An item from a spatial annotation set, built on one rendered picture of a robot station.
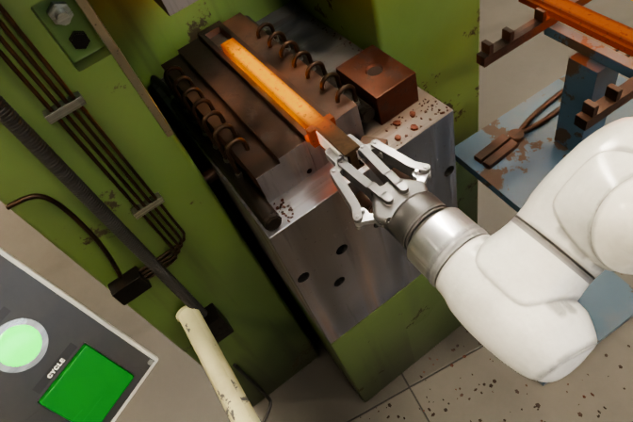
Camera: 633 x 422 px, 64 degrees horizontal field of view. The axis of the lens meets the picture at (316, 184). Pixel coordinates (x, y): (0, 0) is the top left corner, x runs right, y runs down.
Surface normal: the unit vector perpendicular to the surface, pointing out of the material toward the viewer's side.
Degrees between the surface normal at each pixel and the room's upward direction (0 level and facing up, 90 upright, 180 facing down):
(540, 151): 0
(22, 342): 60
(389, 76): 0
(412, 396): 0
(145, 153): 90
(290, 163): 90
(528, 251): 24
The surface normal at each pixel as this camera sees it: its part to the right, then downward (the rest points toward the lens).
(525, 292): -0.40, -0.33
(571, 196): -0.81, -0.40
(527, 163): -0.24, -0.61
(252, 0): 0.54, 0.57
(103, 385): 0.60, -0.07
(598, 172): -0.67, -0.59
